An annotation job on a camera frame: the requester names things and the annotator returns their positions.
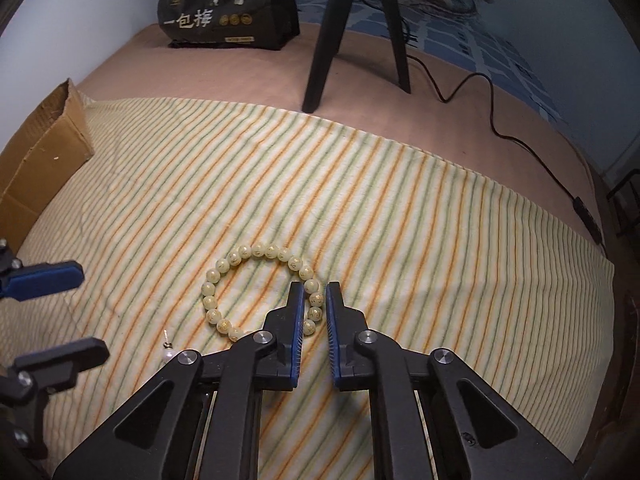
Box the cardboard box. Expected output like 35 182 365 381
0 78 96 256

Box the black power cable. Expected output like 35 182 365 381
395 7 608 256

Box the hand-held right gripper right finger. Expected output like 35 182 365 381
325 281 586 480

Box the pale green bead bracelet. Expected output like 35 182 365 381
200 242 326 343

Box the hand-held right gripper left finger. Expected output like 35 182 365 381
52 281 306 480

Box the black printed bag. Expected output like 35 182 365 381
157 0 301 52

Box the black inline cable switch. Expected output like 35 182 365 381
572 196 604 242

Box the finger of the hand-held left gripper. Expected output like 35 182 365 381
0 240 85 303
0 338 110 463

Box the striped blanket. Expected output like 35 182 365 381
0 94 617 480

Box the blue patterned quilt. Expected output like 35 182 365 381
290 0 568 126

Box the brown bed sheet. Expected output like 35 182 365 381
77 22 608 261

